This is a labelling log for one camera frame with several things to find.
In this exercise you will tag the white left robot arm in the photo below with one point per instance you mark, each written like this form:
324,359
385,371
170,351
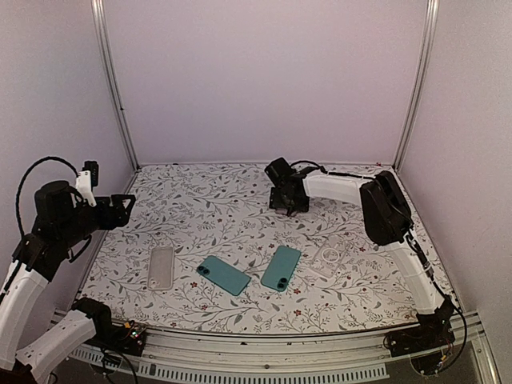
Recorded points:
35,263

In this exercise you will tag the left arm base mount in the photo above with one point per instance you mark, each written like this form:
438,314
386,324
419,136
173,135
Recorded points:
128,338

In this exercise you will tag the floral patterned table mat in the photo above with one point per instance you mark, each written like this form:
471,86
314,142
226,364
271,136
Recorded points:
223,210

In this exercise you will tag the blue phone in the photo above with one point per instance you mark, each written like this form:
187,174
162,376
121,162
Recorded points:
281,268

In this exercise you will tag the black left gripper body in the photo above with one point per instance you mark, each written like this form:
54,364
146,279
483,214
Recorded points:
74,228

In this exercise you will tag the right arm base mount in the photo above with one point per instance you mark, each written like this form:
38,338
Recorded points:
432,331

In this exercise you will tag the aluminium frame post back left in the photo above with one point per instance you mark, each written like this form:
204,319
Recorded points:
100,25

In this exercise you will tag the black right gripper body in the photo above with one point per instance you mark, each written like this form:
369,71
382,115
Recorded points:
293,206

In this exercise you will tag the clear phone case with ring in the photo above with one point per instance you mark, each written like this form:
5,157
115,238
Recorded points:
327,260

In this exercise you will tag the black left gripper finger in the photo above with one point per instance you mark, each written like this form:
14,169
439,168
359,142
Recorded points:
119,217
123,201

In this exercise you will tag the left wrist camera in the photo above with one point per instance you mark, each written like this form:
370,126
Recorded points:
87,180

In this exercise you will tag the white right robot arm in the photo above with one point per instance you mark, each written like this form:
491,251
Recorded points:
387,221

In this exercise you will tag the aluminium frame post back right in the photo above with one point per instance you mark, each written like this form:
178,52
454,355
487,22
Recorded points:
426,48

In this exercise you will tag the aluminium frame post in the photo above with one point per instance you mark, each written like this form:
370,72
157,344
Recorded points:
426,48
100,25

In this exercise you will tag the front aluminium rail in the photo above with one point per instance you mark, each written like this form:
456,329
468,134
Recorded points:
181,356

